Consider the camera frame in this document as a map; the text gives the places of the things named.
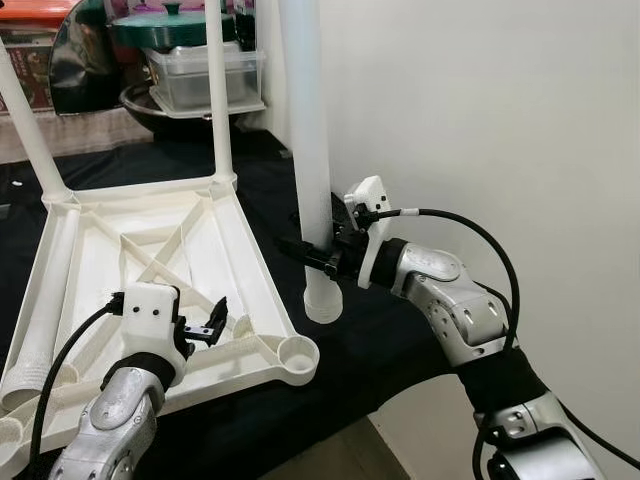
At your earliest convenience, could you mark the dark green pot lid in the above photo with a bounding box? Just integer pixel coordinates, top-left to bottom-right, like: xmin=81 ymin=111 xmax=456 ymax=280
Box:
xmin=112 ymin=3 xmax=236 ymax=51

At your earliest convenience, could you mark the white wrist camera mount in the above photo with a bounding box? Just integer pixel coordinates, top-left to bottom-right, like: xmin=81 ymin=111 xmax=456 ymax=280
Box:
xmin=343 ymin=176 xmax=393 ymax=291
xmin=118 ymin=283 xmax=191 ymax=386

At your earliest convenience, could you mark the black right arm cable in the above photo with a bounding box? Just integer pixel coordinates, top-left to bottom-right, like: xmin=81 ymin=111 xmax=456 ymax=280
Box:
xmin=355 ymin=205 xmax=640 ymax=480

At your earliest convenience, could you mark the black tablecloth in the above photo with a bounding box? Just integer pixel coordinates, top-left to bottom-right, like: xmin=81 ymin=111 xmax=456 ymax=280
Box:
xmin=0 ymin=130 xmax=461 ymax=480

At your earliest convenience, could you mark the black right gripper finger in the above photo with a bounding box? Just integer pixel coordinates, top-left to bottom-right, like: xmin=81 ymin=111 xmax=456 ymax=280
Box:
xmin=275 ymin=235 xmax=337 ymax=277

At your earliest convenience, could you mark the white plastic table top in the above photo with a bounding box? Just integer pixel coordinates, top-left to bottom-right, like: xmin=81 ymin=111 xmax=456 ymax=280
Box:
xmin=0 ymin=172 xmax=321 ymax=471

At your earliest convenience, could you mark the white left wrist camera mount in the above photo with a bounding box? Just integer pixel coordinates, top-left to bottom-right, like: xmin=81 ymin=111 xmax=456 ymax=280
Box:
xmin=118 ymin=283 xmax=191 ymax=386

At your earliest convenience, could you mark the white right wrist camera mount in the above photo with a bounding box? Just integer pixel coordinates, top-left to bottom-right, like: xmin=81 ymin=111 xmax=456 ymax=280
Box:
xmin=343 ymin=176 xmax=393 ymax=291

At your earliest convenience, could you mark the black bag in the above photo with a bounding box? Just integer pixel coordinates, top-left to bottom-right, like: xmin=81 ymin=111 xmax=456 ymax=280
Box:
xmin=50 ymin=0 xmax=126 ymax=113

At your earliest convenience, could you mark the beige cloth covered bench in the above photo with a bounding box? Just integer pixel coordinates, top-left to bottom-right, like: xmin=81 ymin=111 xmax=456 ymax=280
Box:
xmin=0 ymin=105 xmax=141 ymax=161

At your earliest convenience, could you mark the clear plastic storage container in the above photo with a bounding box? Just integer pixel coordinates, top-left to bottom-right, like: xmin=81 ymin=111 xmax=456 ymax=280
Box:
xmin=145 ymin=45 xmax=266 ymax=111

